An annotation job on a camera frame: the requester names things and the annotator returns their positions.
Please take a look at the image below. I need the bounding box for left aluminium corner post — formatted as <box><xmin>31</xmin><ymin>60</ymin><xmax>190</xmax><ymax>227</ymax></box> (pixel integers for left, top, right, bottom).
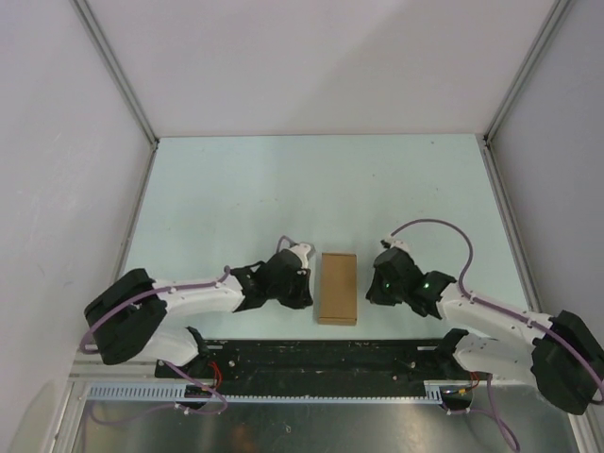
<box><xmin>69</xmin><ymin>0</ymin><xmax>159</xmax><ymax>145</ymax></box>

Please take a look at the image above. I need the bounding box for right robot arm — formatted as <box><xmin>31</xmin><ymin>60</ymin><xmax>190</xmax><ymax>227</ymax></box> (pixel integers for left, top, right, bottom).
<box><xmin>366</xmin><ymin>246</ymin><xmax>603</xmax><ymax>415</ymax></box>

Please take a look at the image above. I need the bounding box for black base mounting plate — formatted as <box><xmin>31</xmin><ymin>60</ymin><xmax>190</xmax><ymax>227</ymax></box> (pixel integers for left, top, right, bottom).
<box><xmin>186</xmin><ymin>339</ymin><xmax>487</xmax><ymax>399</ymax></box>

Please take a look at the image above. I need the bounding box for grey slotted cable duct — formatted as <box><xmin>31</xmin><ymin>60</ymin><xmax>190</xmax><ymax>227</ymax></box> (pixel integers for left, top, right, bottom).
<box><xmin>82</xmin><ymin>379</ymin><xmax>445</xmax><ymax>405</ymax></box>

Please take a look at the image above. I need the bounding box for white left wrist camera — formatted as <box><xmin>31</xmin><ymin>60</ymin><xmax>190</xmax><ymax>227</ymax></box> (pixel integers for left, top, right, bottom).
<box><xmin>288</xmin><ymin>243</ymin><xmax>315</xmax><ymax>269</ymax></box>

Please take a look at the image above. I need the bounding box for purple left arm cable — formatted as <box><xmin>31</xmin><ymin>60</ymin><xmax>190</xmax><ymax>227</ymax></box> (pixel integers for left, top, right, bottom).
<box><xmin>78</xmin><ymin>234</ymin><xmax>294</xmax><ymax>426</ymax></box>

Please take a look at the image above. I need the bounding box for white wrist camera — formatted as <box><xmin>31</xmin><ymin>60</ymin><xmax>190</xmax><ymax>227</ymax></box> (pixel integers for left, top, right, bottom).
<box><xmin>380</xmin><ymin>237</ymin><xmax>411</xmax><ymax>253</ymax></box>
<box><xmin>288</xmin><ymin>243</ymin><xmax>315</xmax><ymax>269</ymax></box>

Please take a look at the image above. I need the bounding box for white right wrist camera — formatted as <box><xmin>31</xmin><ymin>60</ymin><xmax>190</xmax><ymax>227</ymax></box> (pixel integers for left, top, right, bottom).
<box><xmin>380</xmin><ymin>237</ymin><xmax>411</xmax><ymax>253</ymax></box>

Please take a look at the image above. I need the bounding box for aluminium corner post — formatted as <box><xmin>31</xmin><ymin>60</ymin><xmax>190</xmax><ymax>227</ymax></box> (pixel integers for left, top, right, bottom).
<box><xmin>482</xmin><ymin>0</ymin><xmax>572</xmax><ymax>144</ymax></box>
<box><xmin>69</xmin><ymin>0</ymin><xmax>159</xmax><ymax>145</ymax></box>

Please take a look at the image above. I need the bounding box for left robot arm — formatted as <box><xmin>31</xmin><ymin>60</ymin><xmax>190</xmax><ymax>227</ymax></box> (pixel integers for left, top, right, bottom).
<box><xmin>80</xmin><ymin>243</ymin><xmax>313</xmax><ymax>378</ymax></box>

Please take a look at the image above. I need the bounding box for brown cardboard box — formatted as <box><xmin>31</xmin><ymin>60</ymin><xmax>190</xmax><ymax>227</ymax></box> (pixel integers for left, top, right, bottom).
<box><xmin>318</xmin><ymin>253</ymin><xmax>358</xmax><ymax>326</ymax></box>

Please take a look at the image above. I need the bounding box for right aluminium corner post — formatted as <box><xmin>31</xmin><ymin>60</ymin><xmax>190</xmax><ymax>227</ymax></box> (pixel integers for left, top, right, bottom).
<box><xmin>482</xmin><ymin>0</ymin><xmax>572</xmax><ymax>144</ymax></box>

